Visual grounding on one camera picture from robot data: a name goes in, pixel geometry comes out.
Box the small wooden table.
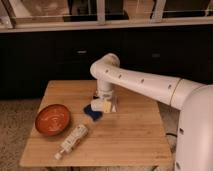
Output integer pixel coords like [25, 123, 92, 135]
[20, 80, 172, 167]

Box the clear plastic bottle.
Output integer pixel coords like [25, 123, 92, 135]
[55, 124, 88, 160]

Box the blue sponge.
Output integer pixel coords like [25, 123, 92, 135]
[84, 105, 102, 121]

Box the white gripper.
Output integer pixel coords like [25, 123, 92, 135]
[93, 90, 117, 113]

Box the dark cabinet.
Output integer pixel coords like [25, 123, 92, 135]
[0, 25, 213, 99]

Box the orange ceramic bowl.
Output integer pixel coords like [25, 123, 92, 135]
[35, 104, 71, 136]

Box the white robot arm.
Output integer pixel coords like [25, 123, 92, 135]
[90, 53, 213, 171]

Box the white ceramic cup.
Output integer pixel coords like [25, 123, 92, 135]
[91, 98, 104, 111]

